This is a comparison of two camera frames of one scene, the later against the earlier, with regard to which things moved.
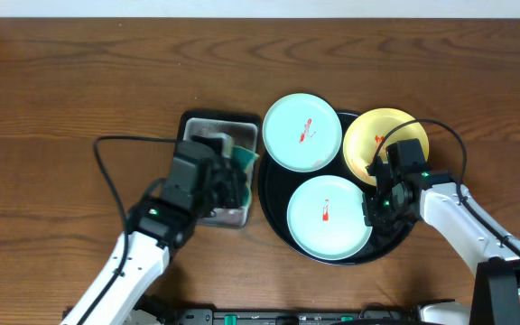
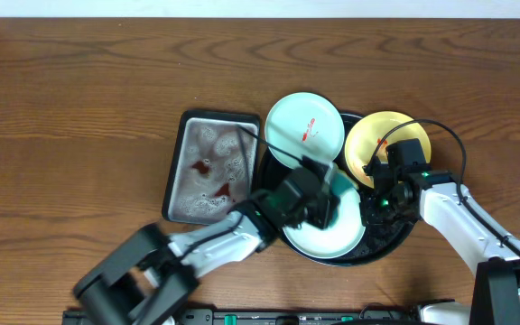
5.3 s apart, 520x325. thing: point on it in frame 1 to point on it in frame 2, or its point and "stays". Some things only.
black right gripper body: x=385 y=209 stays
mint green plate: x=326 y=218 stays
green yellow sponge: x=247 y=158 to x=338 y=183
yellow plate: x=365 y=134 stays
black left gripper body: x=216 y=195 to x=317 y=218
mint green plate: x=301 y=132 stays
